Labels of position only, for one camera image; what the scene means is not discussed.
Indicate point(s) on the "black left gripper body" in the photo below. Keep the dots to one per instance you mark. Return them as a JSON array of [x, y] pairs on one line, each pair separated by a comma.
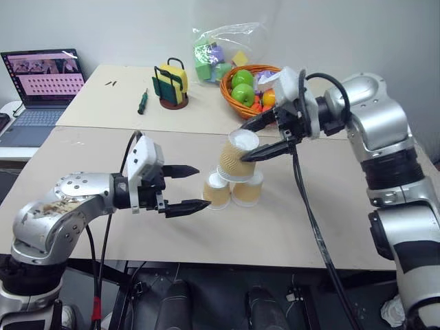
[[151, 196]]

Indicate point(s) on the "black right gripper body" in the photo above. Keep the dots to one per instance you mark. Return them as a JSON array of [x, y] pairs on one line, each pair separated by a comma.
[[292, 120]]

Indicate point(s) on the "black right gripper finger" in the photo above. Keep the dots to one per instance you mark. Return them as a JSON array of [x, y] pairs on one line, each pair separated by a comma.
[[261, 121], [268, 151]]

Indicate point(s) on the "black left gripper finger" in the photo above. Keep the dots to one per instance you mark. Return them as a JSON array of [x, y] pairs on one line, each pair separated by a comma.
[[187, 207], [180, 171]]

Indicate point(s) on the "brown ribbed paper cup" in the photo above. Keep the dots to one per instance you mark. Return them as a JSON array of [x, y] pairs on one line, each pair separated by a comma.
[[216, 196], [245, 194], [233, 159]]

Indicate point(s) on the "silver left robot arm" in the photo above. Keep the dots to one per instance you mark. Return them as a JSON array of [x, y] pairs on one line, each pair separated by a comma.
[[68, 192]]

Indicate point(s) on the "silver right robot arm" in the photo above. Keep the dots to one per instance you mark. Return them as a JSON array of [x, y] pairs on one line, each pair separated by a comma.
[[381, 120]]

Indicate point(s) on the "white crumpled paper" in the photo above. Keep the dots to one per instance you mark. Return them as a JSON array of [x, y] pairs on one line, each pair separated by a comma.
[[393, 311]]

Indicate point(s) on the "small orange toy fruit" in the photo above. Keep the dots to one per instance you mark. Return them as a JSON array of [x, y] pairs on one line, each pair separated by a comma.
[[258, 104]]

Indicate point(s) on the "orange woven basket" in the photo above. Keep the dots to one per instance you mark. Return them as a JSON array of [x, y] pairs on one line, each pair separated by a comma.
[[237, 106]]

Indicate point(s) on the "green toy apple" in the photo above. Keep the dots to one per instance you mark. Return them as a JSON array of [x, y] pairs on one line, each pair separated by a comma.
[[242, 78], [243, 94]]

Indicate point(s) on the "white crumpled wrapper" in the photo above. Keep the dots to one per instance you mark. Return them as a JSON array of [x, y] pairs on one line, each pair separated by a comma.
[[264, 84]]

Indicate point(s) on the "purple toy item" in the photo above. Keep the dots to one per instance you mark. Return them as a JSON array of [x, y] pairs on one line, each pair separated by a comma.
[[268, 75]]

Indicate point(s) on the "green foam block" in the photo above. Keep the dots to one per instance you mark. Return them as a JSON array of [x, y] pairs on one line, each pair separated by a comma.
[[203, 70], [222, 70]]

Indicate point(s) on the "yellow foam block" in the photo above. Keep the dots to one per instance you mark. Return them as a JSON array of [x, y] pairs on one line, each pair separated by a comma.
[[240, 59]]

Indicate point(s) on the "purple foam block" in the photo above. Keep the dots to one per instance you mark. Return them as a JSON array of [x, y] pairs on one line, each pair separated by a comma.
[[217, 54]]

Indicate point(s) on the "clear plastic bag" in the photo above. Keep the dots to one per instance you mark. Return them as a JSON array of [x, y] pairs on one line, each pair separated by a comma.
[[240, 38]]

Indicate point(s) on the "yellow green sponge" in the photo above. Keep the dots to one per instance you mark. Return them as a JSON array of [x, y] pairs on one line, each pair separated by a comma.
[[184, 80], [166, 86]]

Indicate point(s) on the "dark rounded shape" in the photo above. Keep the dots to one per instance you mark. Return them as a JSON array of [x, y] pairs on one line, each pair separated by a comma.
[[266, 309], [177, 306]]

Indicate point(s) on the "small dark screw bits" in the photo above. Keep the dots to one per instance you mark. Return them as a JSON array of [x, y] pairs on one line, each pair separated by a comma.
[[111, 83]]

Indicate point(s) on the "open grey laptop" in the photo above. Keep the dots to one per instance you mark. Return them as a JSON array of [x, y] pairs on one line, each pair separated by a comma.
[[44, 82]]

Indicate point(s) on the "black flat device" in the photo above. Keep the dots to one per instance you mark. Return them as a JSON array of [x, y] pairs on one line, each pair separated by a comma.
[[3, 122]]

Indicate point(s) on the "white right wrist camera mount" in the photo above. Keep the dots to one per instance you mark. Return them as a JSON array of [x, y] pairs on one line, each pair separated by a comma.
[[288, 84]]

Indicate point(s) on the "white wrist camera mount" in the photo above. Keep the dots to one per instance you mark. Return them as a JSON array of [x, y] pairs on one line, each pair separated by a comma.
[[146, 151], [288, 84]]

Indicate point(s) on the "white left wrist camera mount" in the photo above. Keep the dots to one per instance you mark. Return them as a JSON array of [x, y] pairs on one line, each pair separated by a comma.
[[146, 151]]

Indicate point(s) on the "black metal table frame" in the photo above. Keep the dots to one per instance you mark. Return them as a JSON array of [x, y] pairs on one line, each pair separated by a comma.
[[117, 309]]

